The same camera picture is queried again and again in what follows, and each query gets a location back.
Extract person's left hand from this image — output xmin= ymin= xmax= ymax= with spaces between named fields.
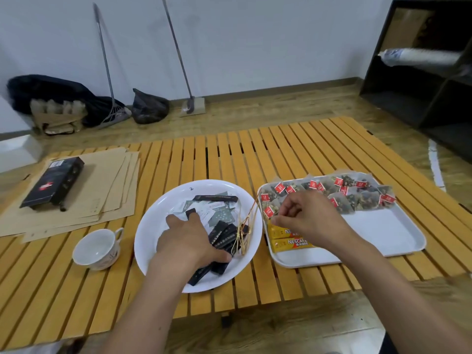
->
xmin=156 ymin=213 xmax=233 ymax=277

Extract person's right hand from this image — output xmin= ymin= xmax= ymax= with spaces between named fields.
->
xmin=270 ymin=190 xmax=354 ymax=251

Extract yellow sachet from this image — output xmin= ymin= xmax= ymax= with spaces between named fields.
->
xmin=270 ymin=237 xmax=317 ymax=254

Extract pile of black coffee sticks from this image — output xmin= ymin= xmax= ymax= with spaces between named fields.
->
xmin=184 ymin=208 xmax=240 ymax=287

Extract row of tea bags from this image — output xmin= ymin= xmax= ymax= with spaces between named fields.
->
xmin=259 ymin=172 xmax=397 ymax=220

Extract white green sachets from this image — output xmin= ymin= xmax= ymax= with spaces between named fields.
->
xmin=168 ymin=191 xmax=238 ymax=229

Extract bunch of tan rubber bands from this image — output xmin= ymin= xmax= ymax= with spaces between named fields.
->
xmin=236 ymin=197 xmax=261 ymax=257

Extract white plastic tray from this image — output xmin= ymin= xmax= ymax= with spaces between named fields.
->
xmin=257 ymin=171 xmax=427 ymax=269

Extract person's right forearm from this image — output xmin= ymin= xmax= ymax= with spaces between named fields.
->
xmin=337 ymin=237 xmax=472 ymax=354

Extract person's left forearm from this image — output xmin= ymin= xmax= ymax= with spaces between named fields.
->
xmin=99 ymin=261 xmax=192 ymax=354

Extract person's black trousers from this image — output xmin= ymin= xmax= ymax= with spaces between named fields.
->
xmin=378 ymin=331 xmax=398 ymax=354

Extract white round bowl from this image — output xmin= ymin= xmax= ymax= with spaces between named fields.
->
xmin=134 ymin=179 xmax=263 ymax=294

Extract white teacup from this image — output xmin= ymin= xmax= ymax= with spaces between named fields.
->
xmin=72 ymin=227 xmax=125 ymax=271

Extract stack of brown envelopes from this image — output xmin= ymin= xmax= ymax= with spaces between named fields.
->
xmin=0 ymin=147 xmax=141 ymax=243

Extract white floor tape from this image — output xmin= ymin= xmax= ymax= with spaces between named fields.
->
xmin=427 ymin=139 xmax=447 ymax=193

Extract small black garbage bag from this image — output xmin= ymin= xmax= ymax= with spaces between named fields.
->
xmin=131 ymin=88 xmax=170 ymax=125

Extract black cardboard box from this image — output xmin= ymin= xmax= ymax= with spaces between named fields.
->
xmin=19 ymin=156 xmax=86 ymax=210

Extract black shelf unit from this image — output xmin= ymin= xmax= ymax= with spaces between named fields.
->
xmin=359 ymin=0 xmax=472 ymax=165

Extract sleeve of white paper cups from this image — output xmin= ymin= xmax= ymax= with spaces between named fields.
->
xmin=379 ymin=47 xmax=462 ymax=67

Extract brown cardboard box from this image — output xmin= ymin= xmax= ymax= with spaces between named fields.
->
xmin=382 ymin=7 xmax=434 ymax=52

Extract large black bag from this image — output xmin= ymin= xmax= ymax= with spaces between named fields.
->
xmin=6 ymin=74 xmax=126 ymax=128

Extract long-handled beige dustpan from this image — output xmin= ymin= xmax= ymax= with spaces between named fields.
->
xmin=160 ymin=0 xmax=207 ymax=118

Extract grey long-handled broom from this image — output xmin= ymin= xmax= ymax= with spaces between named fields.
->
xmin=92 ymin=2 xmax=132 ymax=129

